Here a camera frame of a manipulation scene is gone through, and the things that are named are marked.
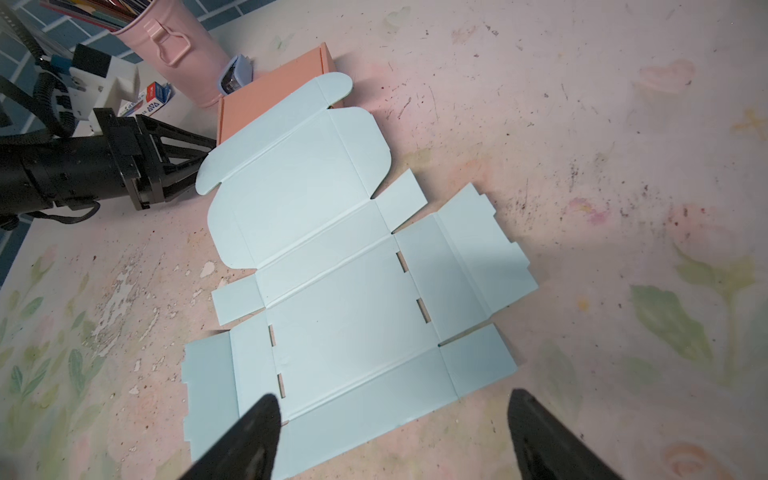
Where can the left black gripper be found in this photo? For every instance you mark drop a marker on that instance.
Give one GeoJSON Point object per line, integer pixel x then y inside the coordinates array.
{"type": "Point", "coordinates": [81, 172]}

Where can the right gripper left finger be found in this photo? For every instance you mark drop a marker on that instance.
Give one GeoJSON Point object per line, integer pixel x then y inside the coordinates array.
{"type": "Point", "coordinates": [247, 450]}

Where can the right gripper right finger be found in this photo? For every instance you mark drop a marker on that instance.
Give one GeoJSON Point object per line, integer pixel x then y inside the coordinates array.
{"type": "Point", "coordinates": [547, 449]}

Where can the orange paper box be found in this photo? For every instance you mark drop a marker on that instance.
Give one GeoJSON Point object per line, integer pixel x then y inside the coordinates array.
{"type": "Point", "coordinates": [240, 108]}

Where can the light blue paper box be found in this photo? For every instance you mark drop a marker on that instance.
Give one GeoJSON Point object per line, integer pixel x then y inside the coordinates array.
{"type": "Point", "coordinates": [356, 313]}

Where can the white pen box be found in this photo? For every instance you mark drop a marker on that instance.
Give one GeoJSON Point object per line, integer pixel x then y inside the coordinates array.
{"type": "Point", "coordinates": [149, 101]}

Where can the small blue stapler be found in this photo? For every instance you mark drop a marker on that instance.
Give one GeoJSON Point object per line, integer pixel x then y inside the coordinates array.
{"type": "Point", "coordinates": [237, 74]}

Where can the pink pencil cup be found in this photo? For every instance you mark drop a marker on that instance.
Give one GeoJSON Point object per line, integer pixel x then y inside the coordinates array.
{"type": "Point", "coordinates": [171, 39]}

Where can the bundle of coloured pencils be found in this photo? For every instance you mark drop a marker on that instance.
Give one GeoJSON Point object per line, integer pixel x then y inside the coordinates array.
{"type": "Point", "coordinates": [112, 15]}

